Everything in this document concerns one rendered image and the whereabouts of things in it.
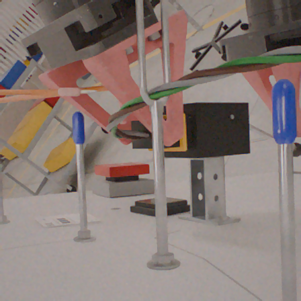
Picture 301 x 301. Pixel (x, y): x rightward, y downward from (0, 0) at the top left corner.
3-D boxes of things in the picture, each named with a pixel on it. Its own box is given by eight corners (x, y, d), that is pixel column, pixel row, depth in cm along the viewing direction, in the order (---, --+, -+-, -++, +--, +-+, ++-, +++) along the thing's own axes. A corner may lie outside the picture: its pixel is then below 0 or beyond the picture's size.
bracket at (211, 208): (240, 220, 36) (238, 154, 36) (218, 226, 35) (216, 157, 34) (199, 213, 40) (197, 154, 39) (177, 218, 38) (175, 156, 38)
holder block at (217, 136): (250, 153, 37) (248, 102, 37) (197, 158, 34) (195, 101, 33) (213, 153, 40) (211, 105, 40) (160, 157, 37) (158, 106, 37)
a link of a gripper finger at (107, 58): (156, 172, 27) (79, 19, 25) (100, 165, 33) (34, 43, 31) (233, 115, 30) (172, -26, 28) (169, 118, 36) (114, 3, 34)
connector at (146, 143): (205, 144, 35) (204, 117, 35) (159, 148, 32) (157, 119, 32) (176, 144, 37) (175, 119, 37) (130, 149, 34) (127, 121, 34)
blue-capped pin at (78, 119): (99, 239, 32) (93, 110, 31) (80, 243, 31) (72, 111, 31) (89, 236, 33) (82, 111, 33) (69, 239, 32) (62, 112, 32)
